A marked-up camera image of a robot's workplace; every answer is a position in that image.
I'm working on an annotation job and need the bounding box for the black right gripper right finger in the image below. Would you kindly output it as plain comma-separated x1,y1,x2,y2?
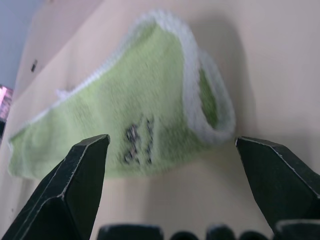
234,136,320,240

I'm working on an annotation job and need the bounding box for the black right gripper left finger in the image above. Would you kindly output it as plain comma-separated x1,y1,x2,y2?
0,134,111,240

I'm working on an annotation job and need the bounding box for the light green towel white border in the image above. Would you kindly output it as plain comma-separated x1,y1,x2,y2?
7,8,237,181

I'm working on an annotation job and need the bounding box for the pink object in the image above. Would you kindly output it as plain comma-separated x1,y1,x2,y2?
0,84,14,121

